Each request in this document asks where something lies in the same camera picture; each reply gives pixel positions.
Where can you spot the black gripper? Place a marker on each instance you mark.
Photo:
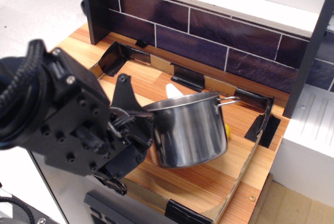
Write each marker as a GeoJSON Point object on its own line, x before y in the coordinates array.
{"type": "Point", "coordinates": [76, 128]}

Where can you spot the stainless steel pot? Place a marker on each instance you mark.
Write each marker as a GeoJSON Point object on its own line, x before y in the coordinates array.
{"type": "Point", "coordinates": [189, 130]}

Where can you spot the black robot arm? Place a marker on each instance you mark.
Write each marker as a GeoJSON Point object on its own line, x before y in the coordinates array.
{"type": "Point", "coordinates": [18, 75]}

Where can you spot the cardboard fence with black tape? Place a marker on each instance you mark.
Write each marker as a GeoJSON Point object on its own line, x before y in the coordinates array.
{"type": "Point", "coordinates": [223, 190]}

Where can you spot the yellow toy piece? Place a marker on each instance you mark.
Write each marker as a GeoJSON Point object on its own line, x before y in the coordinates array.
{"type": "Point", "coordinates": [227, 131]}

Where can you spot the black toy oven panel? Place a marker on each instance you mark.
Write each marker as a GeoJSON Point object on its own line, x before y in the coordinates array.
{"type": "Point", "coordinates": [105, 210]}

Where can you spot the white sink drainboard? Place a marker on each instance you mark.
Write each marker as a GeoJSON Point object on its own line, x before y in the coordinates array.
{"type": "Point", "coordinates": [304, 161]}

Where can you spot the dark shelf frame with backsplash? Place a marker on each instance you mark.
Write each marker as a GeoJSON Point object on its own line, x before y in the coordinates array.
{"type": "Point", "coordinates": [242, 41]}

